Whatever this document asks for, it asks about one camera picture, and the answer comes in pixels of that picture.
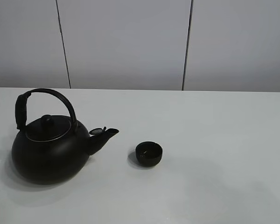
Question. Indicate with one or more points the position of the small black teacup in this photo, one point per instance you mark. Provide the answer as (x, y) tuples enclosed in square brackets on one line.
[(148, 153)]

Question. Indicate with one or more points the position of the black kettle teapot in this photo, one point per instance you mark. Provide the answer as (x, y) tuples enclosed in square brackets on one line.
[(53, 148)]

